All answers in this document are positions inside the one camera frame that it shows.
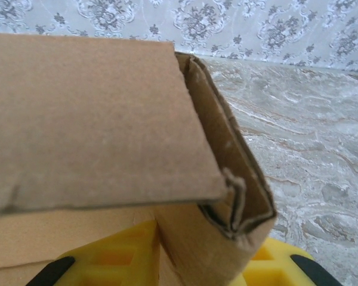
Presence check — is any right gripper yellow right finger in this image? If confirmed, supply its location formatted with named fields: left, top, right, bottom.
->
left=241, top=237, right=347, bottom=286

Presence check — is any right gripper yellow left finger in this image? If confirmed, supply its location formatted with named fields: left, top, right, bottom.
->
left=25, top=219, right=162, bottom=286

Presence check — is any brown cardboard box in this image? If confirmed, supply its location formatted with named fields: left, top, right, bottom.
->
left=0, top=32, right=278, bottom=286

